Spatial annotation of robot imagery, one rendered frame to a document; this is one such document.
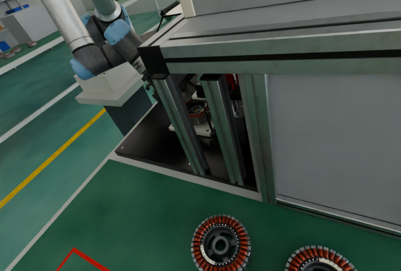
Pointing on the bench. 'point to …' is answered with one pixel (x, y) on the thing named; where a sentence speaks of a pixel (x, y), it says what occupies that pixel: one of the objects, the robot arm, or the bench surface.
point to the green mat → (185, 228)
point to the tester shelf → (285, 39)
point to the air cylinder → (240, 119)
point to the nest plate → (203, 129)
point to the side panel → (330, 146)
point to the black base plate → (166, 145)
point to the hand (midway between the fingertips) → (198, 112)
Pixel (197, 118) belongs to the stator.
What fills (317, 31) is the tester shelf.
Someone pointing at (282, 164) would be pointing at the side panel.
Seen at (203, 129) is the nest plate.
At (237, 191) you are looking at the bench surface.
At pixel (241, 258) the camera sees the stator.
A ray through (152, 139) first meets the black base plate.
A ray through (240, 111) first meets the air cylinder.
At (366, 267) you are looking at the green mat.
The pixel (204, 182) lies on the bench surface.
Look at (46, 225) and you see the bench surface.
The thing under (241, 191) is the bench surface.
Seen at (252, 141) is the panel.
